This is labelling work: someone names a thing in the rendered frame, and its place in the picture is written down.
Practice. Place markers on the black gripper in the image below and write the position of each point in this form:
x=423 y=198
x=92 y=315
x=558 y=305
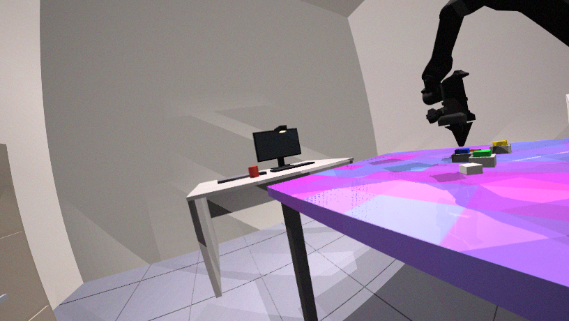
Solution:
x=458 y=116

